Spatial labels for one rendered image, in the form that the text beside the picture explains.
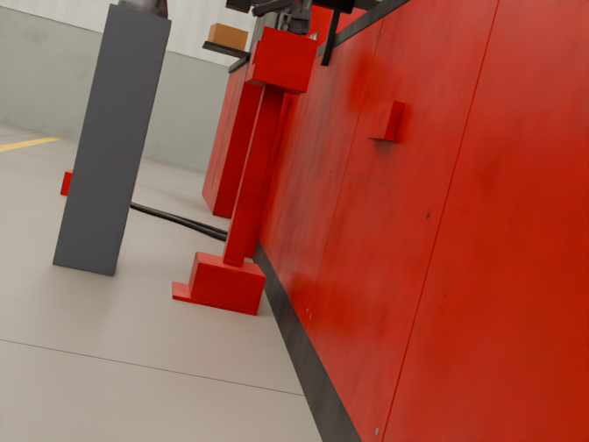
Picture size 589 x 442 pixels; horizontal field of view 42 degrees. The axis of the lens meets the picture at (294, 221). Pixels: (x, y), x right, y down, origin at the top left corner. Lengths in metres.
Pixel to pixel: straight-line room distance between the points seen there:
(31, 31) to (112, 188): 7.38
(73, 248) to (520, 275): 1.75
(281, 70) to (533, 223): 1.51
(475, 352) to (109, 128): 1.66
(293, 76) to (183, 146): 7.31
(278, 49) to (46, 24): 7.53
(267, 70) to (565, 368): 1.65
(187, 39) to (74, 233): 7.30
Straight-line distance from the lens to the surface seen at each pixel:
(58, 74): 9.57
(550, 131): 0.80
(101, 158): 2.33
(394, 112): 1.38
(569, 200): 0.73
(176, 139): 9.49
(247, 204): 2.28
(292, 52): 2.22
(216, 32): 4.71
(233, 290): 2.24
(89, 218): 2.34
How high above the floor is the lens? 0.49
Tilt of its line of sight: 5 degrees down
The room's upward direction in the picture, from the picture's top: 14 degrees clockwise
